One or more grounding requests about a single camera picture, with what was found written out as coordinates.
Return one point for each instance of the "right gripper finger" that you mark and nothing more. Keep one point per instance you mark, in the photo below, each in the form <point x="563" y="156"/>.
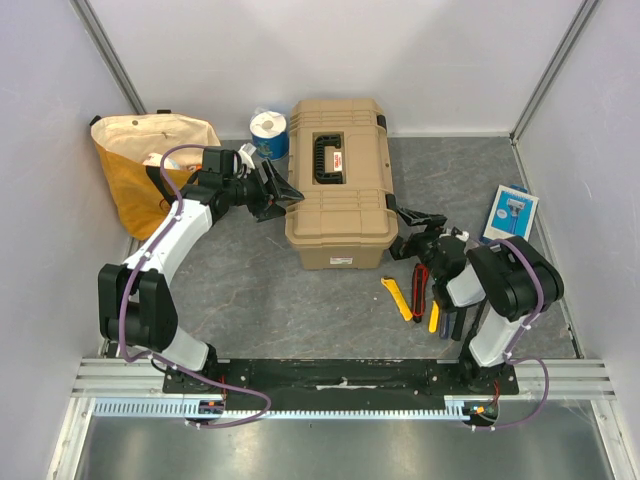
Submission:
<point x="413" y="218"/>
<point x="402" y="248"/>

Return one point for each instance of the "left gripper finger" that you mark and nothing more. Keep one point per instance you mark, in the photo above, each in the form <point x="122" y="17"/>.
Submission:
<point x="273" y="181"/>
<point x="270" y="202"/>

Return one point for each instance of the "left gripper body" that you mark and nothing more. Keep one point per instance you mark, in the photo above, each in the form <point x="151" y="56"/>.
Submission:
<point x="250" y="191"/>

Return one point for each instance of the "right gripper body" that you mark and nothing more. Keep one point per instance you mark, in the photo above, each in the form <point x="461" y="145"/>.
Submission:
<point x="417" y="239"/>

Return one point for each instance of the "tan plastic toolbox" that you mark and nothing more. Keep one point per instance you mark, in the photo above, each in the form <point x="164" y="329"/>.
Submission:
<point x="339" y="160"/>

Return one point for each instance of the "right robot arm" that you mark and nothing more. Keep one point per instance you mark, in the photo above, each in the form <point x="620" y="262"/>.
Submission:
<point x="507" y="280"/>

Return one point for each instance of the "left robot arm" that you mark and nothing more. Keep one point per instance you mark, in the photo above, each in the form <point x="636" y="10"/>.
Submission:
<point x="136" y="309"/>

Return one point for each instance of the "red black utility knife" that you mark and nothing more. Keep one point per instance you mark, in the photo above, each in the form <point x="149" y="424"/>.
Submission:
<point x="420" y="278"/>

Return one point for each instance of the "yellow utility knife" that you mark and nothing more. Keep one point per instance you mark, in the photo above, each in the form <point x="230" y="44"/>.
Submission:
<point x="393" y="288"/>

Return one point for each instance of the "red blue screwdriver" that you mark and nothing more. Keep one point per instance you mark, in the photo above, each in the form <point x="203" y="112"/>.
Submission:
<point x="443" y="331"/>

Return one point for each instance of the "blue razor package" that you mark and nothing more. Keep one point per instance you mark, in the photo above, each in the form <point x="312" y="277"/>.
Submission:
<point x="512" y="213"/>

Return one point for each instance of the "yellow canvas tote bag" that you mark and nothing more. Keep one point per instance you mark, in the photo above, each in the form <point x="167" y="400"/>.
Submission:
<point x="130" y="148"/>

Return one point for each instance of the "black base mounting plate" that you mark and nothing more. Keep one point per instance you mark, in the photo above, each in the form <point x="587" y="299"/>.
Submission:
<point x="366" y="384"/>

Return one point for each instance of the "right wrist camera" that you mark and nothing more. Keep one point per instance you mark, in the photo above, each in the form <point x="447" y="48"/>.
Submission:
<point x="458" y="233"/>

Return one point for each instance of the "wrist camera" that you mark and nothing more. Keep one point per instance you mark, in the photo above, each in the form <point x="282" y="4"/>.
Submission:
<point x="245" y="163"/>
<point x="458" y="233"/>

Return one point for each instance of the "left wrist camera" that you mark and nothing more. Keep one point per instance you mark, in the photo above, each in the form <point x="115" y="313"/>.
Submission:
<point x="245" y="163"/>

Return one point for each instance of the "yellow handle screwdriver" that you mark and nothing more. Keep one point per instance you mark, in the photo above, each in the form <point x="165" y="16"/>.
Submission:
<point x="434" y="318"/>

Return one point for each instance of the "black handle hammer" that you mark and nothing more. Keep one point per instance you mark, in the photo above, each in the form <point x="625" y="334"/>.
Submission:
<point x="459" y="333"/>

